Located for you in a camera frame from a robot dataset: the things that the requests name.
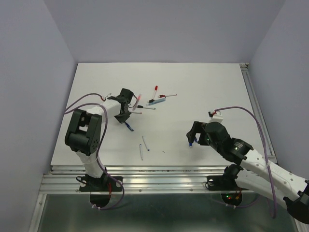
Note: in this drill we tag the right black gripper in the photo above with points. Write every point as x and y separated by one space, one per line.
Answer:
196 128

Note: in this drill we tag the aluminium rail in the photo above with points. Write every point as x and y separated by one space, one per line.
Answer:
157 199
257 110

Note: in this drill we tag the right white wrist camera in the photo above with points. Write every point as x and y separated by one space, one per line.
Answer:
217 117

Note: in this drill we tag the aluminium front rail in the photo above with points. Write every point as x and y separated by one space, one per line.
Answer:
157 199

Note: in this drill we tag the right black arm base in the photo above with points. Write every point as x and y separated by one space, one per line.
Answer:
226 182

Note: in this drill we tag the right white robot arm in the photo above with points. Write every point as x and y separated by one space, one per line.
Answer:
251 170

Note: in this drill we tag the thin pen black cap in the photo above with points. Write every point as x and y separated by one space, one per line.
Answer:
145 107

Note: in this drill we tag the uncapped white blue marker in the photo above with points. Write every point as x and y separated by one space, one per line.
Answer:
145 143

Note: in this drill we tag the white marker red cap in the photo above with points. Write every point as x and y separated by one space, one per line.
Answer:
154 93

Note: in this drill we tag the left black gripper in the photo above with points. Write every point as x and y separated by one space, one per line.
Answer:
121 120

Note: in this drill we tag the white marker blue cap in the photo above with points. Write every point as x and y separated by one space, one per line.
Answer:
141 151

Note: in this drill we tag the aluminium right side rail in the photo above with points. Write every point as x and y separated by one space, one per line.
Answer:
257 110

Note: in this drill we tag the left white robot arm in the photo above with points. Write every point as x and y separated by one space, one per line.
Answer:
87 128

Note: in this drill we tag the thin white red pen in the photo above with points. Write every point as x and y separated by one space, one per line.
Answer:
164 96

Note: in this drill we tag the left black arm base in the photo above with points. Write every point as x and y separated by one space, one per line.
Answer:
101 190

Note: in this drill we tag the light blue pen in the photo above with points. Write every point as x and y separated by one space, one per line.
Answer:
156 101

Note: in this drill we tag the blue ballpoint pen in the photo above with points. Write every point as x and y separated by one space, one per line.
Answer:
129 127

